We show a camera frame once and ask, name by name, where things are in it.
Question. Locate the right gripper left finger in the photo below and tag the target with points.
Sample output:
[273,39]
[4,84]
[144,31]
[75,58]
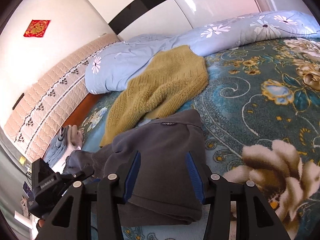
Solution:
[71,216]

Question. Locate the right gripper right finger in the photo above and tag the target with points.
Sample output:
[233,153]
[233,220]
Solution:
[238,208]

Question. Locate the dark grey sweatpants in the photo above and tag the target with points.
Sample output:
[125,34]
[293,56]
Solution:
[163,193]

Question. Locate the person's left hand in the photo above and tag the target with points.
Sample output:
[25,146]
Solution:
[40,224]

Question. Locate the folded grey knit garment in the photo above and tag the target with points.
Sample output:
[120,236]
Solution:
[56,148]

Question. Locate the folded pink fluffy garment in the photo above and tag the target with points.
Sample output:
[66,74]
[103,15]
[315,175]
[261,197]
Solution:
[74,142]

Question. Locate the beige quilted headboard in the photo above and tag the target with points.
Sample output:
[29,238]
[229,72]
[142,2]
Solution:
[47,104]

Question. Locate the teal floral bed blanket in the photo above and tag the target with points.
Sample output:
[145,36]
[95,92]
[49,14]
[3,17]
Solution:
[260,115]

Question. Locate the light blue floral duvet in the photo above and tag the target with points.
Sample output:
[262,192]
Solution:
[111,67]

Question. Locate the mustard knit sweater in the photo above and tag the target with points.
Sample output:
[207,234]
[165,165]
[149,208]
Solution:
[171,79]

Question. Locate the white black sliding wardrobe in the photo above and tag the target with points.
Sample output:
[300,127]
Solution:
[130,18]

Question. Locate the wooden bed frame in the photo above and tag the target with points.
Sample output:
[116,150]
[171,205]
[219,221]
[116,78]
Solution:
[82,110]

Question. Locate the red fu wall decoration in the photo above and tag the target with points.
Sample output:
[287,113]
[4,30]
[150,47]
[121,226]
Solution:
[36,28]

